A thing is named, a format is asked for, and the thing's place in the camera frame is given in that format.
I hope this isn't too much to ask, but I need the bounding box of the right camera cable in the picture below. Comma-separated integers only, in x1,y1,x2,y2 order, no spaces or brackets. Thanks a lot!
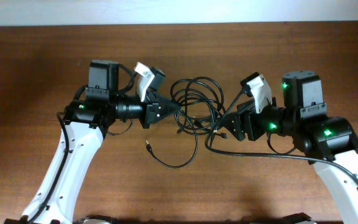
204,87,358,215

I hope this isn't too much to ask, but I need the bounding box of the left camera cable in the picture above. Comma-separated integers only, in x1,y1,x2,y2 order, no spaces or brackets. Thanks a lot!
26,111,71,223

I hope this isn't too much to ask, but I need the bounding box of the black USB cable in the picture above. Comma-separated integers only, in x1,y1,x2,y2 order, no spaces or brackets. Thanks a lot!
145,102,202,169
169,76,229,139

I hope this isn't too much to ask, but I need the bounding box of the camera cable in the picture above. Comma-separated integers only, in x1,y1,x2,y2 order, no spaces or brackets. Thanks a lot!
26,111,71,223
204,87,358,215

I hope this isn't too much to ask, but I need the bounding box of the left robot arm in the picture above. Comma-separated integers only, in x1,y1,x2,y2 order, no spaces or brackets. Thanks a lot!
16,60,181,223

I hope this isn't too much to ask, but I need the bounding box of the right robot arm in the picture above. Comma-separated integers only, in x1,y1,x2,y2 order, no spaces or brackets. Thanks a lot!
222,70,358,223

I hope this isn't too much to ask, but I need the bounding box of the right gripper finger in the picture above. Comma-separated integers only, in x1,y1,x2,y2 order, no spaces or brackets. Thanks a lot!
223,114,238,139
229,100,255,116

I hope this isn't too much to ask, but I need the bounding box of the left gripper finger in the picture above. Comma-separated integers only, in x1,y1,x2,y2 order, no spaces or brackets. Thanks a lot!
154,93,181,109
157,105,181,121

